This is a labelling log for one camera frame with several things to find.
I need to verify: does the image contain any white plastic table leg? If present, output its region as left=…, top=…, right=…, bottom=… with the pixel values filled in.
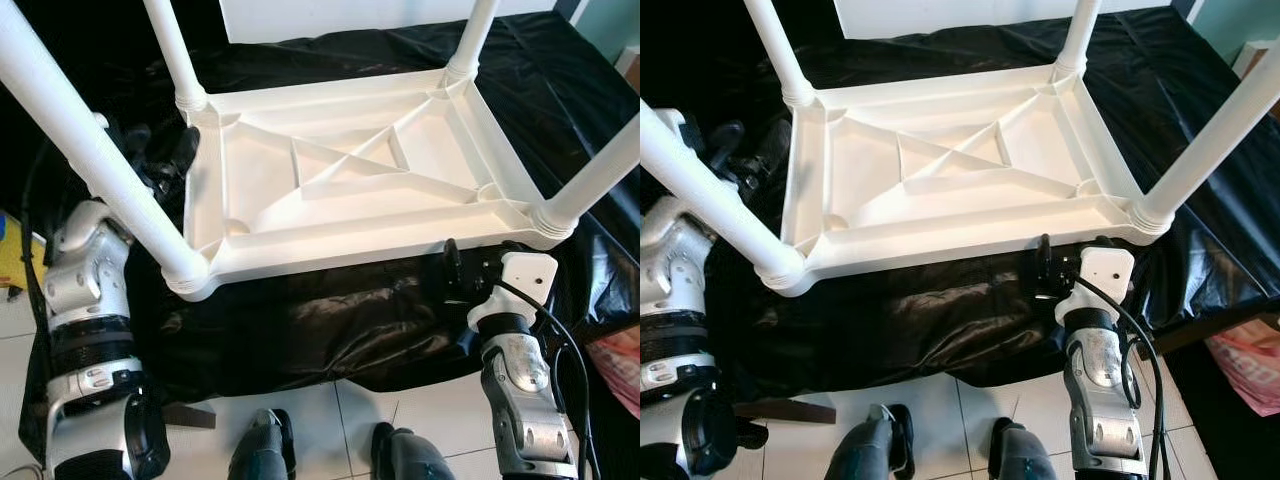
left=445, top=0, right=501, bottom=83
left=745, top=0, right=819, bottom=109
left=1052, top=0, right=1103, bottom=81
left=1130, top=40, right=1280, bottom=236
left=0, top=0, right=213, bottom=303
left=530, top=110, right=641, bottom=241
left=143, top=0, right=209, bottom=113
left=640, top=100, right=806, bottom=298

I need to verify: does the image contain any white plastic table top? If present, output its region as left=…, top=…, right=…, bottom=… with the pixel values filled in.
left=780, top=65, right=1176, bottom=291
left=183, top=68, right=576, bottom=291

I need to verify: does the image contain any dark door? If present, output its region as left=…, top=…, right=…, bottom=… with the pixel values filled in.
left=0, top=0, right=171, bottom=221
left=640, top=0, right=761, bottom=111

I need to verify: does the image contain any black plastic table cover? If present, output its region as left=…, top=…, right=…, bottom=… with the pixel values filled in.
left=0, top=10, right=641, bottom=461
left=640, top=5, right=1280, bottom=451

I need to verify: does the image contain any brown wooden table beam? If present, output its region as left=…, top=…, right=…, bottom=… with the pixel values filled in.
left=580, top=300, right=641, bottom=346
left=1150, top=295, right=1280, bottom=356

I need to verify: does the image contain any yellow plastic container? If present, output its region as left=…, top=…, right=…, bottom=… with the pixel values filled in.
left=0, top=215, right=41, bottom=301

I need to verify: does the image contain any pink plastic bag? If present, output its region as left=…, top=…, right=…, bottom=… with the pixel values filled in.
left=1205, top=320, right=1280, bottom=421
left=590, top=330, right=641, bottom=416

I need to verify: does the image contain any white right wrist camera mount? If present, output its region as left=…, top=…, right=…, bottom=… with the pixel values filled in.
left=1055, top=245, right=1136, bottom=326
left=468, top=250, right=559, bottom=336

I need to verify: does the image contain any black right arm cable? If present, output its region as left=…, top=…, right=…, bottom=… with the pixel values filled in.
left=1075, top=275, right=1173, bottom=480
left=495, top=280, right=601, bottom=480

